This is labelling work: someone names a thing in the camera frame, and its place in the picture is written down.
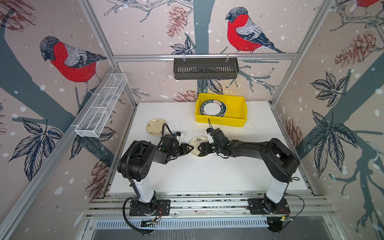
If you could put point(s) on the teal rim Hao Shi plate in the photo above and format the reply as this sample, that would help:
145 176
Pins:
213 108

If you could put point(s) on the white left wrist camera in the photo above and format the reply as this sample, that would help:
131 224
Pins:
179 136

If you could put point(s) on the black hanging basket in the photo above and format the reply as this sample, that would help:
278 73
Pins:
206 69

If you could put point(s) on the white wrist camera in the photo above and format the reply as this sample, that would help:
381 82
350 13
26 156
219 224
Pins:
179 136
208 135

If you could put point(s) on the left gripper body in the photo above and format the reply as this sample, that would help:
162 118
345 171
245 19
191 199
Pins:
173 152

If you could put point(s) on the white wire mesh basket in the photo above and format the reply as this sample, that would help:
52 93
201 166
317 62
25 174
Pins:
98 114

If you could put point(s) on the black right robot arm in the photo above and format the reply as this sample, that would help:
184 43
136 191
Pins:
279 159

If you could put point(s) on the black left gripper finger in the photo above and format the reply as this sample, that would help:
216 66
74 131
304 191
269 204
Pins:
185 146
183 152

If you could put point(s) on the yellow plastic bin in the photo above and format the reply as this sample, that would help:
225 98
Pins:
232 110

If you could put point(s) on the cream plate with characters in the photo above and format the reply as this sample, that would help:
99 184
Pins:
155 126

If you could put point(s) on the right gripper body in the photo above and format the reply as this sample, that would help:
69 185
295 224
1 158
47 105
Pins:
218 147

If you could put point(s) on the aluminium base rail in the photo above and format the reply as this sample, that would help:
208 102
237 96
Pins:
220 205

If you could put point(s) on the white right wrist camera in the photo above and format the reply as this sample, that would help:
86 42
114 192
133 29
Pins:
208 135

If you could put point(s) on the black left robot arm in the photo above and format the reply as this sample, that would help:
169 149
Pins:
135 165

